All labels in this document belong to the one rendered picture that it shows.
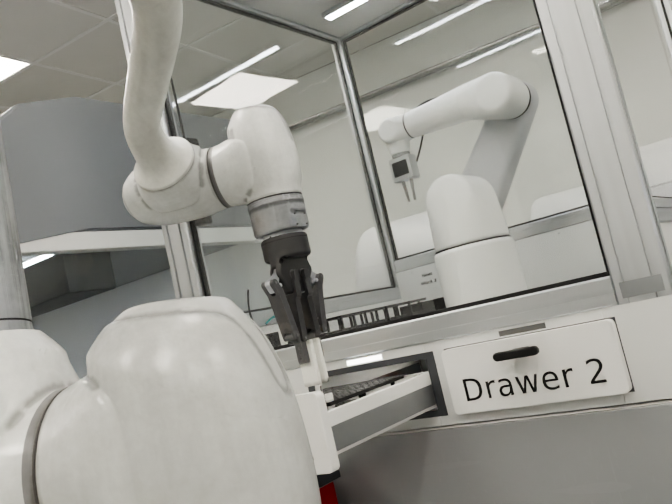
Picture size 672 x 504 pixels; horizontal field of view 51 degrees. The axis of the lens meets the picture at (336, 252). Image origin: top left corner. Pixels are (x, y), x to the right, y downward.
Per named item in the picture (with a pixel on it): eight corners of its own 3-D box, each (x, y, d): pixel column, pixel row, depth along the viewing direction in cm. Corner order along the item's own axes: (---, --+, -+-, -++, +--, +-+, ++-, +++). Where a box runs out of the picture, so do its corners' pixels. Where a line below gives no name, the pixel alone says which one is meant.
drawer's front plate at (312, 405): (333, 473, 95) (315, 392, 97) (190, 485, 112) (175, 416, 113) (341, 469, 97) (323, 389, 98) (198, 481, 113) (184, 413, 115)
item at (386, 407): (329, 459, 98) (319, 415, 99) (203, 471, 113) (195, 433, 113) (457, 397, 131) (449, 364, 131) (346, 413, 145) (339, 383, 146)
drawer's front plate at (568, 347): (630, 393, 104) (610, 319, 105) (455, 415, 120) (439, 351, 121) (633, 390, 105) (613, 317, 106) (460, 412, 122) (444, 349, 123)
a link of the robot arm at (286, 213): (314, 193, 114) (322, 229, 114) (272, 209, 119) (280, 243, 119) (277, 192, 107) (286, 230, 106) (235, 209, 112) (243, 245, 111)
